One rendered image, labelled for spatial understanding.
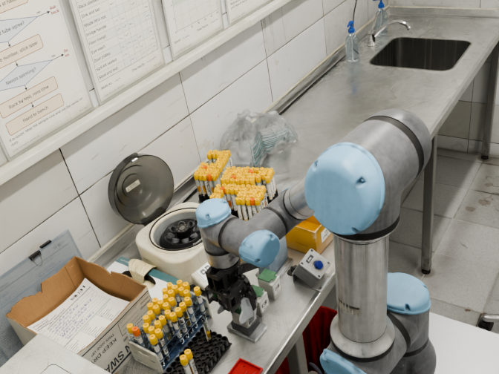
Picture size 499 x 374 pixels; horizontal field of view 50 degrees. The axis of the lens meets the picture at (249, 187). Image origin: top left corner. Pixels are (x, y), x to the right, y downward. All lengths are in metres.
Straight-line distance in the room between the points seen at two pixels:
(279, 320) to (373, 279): 0.59
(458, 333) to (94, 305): 0.93
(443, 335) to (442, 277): 1.46
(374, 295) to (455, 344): 0.45
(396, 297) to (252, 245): 0.30
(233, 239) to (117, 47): 0.77
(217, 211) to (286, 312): 0.44
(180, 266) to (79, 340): 0.32
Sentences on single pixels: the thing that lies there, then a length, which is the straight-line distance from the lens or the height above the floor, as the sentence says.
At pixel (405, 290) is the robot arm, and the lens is 1.11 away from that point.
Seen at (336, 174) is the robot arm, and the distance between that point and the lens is 0.72.
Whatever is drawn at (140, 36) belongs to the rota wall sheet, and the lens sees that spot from 1.70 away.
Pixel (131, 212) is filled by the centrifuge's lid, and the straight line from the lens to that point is 1.69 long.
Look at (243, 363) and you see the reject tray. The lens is 1.36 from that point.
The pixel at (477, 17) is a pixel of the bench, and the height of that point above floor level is 0.88.
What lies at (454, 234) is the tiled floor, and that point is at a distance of 3.02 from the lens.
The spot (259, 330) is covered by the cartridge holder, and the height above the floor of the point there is 0.89.
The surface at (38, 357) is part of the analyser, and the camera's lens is 1.13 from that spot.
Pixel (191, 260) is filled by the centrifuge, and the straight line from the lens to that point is 1.50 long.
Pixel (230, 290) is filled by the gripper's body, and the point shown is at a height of 1.07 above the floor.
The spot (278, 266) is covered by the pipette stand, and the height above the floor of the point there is 0.90.
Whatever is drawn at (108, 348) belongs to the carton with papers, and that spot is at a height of 0.96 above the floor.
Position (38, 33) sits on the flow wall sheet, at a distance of 1.47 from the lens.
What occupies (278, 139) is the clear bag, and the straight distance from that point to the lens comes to 2.07.
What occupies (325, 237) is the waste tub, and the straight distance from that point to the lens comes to 1.58.
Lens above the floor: 1.94
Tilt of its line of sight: 34 degrees down
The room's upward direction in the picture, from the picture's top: 11 degrees counter-clockwise
